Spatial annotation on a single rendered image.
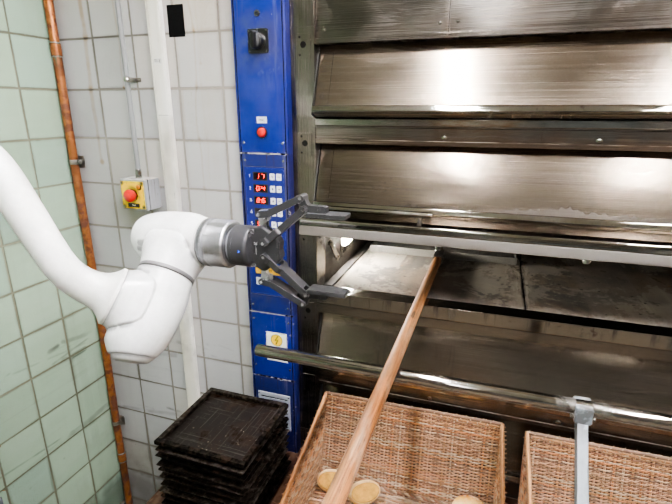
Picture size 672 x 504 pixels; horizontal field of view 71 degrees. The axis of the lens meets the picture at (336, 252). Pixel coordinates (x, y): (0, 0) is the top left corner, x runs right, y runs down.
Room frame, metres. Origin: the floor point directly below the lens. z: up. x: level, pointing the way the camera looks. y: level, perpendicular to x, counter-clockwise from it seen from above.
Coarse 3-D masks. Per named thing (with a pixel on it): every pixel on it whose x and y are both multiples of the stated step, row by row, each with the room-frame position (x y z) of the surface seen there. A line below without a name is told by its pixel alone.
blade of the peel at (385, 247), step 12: (384, 252) 1.77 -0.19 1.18; (396, 252) 1.75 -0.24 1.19; (408, 252) 1.74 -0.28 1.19; (420, 252) 1.72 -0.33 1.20; (432, 252) 1.71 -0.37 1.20; (444, 252) 1.69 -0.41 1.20; (456, 252) 1.68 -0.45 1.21; (468, 252) 1.76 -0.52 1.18; (480, 252) 1.76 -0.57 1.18; (492, 252) 1.76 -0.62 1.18; (516, 264) 1.62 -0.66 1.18
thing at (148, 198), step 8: (120, 184) 1.50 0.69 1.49; (128, 184) 1.49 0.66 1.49; (136, 184) 1.48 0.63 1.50; (144, 184) 1.47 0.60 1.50; (152, 184) 1.50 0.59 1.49; (136, 192) 1.48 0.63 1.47; (144, 192) 1.47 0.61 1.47; (152, 192) 1.50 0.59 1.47; (136, 200) 1.48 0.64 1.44; (144, 200) 1.47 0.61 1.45; (152, 200) 1.50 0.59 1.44; (160, 200) 1.53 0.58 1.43; (128, 208) 1.50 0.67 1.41; (136, 208) 1.48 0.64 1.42; (144, 208) 1.47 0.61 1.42; (152, 208) 1.49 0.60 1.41
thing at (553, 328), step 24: (408, 312) 1.27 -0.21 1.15; (432, 312) 1.25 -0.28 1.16; (456, 312) 1.22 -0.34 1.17; (480, 312) 1.20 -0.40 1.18; (504, 312) 1.20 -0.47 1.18; (528, 312) 1.20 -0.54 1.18; (576, 336) 1.12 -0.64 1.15; (600, 336) 1.11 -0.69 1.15; (624, 336) 1.09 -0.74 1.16; (648, 336) 1.07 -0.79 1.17
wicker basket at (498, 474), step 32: (320, 416) 1.25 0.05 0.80; (352, 416) 1.26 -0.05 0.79; (384, 416) 1.24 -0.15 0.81; (416, 416) 1.22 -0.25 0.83; (448, 416) 1.19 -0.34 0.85; (320, 448) 1.24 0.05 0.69; (384, 448) 1.21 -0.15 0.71; (416, 448) 1.19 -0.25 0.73; (448, 448) 1.17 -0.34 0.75; (480, 448) 1.15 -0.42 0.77; (384, 480) 1.19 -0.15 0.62; (416, 480) 1.17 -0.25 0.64; (448, 480) 1.14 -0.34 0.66; (480, 480) 1.12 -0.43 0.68
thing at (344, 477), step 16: (432, 272) 1.45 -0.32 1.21; (416, 304) 1.19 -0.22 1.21; (416, 320) 1.11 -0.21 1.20; (400, 336) 1.00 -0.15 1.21; (400, 352) 0.93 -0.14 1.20; (384, 368) 0.87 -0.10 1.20; (384, 384) 0.80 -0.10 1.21; (384, 400) 0.77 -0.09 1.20; (368, 416) 0.70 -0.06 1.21; (368, 432) 0.67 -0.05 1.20; (352, 448) 0.62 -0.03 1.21; (352, 464) 0.59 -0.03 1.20; (336, 480) 0.56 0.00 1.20; (352, 480) 0.57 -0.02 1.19; (336, 496) 0.53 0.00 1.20
